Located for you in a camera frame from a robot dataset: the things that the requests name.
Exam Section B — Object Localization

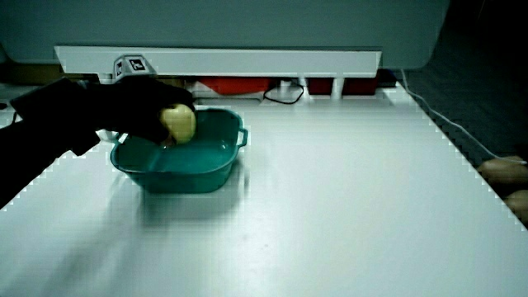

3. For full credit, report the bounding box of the person's right hand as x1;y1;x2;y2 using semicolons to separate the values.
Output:
95;54;196;144

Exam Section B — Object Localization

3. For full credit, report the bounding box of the large grey board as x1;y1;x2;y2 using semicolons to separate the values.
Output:
0;0;451;70

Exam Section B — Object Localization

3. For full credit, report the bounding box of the teal plastic bowl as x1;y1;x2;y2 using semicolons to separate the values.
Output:
109;107;249;195

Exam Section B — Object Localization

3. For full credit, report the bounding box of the dark red box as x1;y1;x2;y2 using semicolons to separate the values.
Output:
342;75;379;97
307;78;334;96

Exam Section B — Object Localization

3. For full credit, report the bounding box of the person's right forearm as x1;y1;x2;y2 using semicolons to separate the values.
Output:
0;78;102;210

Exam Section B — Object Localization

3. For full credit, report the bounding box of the orange-red box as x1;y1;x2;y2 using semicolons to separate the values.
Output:
198;77;272;97

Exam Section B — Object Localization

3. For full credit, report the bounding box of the white raised shelf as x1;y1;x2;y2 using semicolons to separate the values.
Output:
54;45;383;100

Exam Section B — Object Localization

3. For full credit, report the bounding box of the white cable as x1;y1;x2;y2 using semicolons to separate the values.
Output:
399;68;528;166

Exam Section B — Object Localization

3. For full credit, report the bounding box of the yellow pear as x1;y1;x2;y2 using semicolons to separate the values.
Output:
158;103;197;145

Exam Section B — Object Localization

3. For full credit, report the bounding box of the black cable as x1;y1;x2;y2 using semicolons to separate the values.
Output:
262;80;305;106

